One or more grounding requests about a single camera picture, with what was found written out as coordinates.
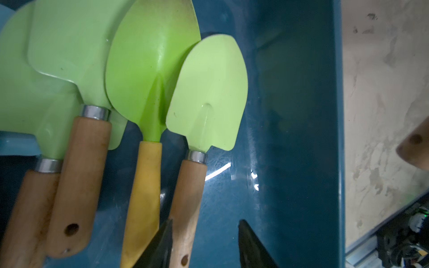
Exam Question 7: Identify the yellow shovel wooden handle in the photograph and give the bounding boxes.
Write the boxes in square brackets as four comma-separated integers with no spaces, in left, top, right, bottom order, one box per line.
[396,117,429,171]

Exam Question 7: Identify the light blue shovel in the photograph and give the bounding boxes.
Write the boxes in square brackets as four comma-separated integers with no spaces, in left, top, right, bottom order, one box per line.
[1,6,41,156]

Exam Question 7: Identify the bright green shovel yellow handle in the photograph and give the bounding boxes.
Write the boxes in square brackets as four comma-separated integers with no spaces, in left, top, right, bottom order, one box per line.
[105,1,201,268]

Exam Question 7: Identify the teal plastic storage box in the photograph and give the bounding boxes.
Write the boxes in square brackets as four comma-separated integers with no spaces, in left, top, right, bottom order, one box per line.
[0,0,346,268]

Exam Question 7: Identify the light green shovel wooden handle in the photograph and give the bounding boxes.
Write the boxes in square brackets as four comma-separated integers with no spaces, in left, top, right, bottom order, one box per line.
[0,1,84,268]

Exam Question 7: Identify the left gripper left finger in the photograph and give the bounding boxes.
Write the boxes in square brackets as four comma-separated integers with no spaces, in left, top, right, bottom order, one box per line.
[133,220,173,268]

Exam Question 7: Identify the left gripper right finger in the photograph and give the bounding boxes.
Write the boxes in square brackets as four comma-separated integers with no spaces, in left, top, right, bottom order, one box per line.
[239,220,279,268]

